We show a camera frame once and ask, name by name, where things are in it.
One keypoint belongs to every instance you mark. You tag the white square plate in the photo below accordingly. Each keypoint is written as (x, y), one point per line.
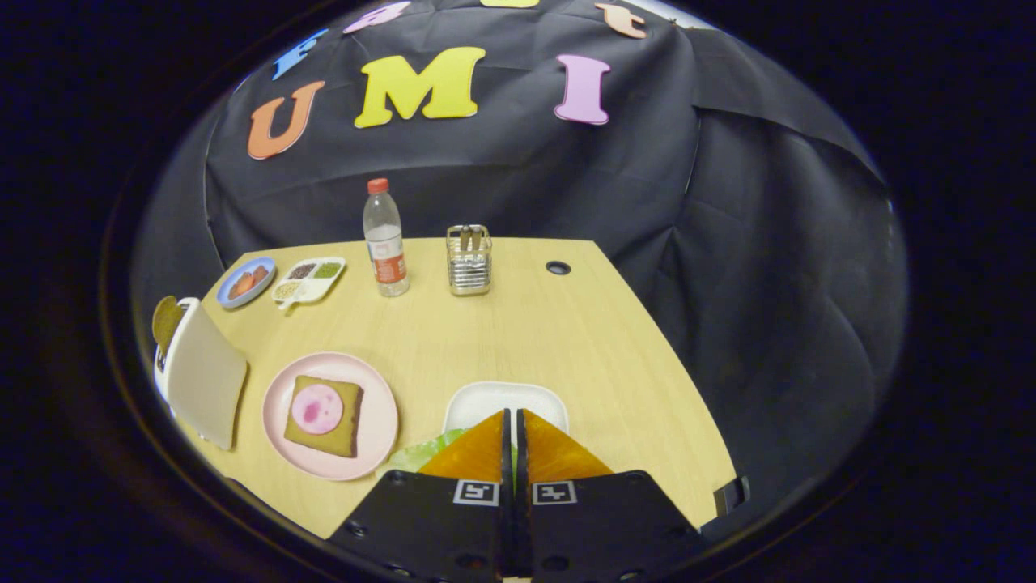
(502, 397)

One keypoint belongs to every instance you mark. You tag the black backdrop cloth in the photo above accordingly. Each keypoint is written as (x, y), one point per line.
(502, 178)

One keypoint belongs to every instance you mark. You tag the green lettuce leaf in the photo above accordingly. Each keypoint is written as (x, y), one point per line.
(421, 455)

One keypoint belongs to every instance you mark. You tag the white toaster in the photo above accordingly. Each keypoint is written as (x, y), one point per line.
(206, 380)

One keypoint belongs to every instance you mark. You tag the brown bread slice with ham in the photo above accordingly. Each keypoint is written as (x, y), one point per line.
(340, 433)

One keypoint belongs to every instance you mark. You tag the white divided tray with beans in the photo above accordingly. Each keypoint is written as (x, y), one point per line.
(316, 290)

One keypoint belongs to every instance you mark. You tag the metal mesh utensil holder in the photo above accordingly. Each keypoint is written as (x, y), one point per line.
(469, 271)

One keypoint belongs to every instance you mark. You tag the red sausage and tomato pieces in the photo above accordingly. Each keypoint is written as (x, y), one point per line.
(243, 285)

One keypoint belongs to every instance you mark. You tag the brown toast slice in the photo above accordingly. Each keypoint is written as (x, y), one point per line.
(166, 324)

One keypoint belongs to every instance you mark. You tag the small blue plate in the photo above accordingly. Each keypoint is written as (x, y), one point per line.
(224, 297)

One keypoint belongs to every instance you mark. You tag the clear plastic water bottle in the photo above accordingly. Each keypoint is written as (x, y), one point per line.
(387, 251)

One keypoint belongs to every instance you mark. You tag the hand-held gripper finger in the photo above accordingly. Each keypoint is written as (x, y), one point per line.
(520, 457)
(507, 453)

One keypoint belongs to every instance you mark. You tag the pink round plate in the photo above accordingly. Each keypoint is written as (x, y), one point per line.
(376, 437)

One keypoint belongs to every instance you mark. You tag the wooden utensils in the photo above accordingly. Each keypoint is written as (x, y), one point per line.
(468, 236)

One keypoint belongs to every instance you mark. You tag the pink ham slice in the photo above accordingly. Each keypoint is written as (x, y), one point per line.
(317, 409)

